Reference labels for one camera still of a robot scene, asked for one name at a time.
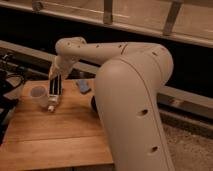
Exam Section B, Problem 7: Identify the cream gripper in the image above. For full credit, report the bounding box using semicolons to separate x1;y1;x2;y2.
48;65;69;95

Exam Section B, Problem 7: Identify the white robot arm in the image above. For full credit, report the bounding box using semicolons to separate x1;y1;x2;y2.
49;37;175;171

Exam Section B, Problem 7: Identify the small white bottle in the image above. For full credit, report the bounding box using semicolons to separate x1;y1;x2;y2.
48;95;60;112

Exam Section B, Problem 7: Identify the black cables and stand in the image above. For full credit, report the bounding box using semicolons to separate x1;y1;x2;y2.
0;53;27;144

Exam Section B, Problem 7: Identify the metal rail frame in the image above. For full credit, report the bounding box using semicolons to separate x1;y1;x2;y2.
0;37;213;119

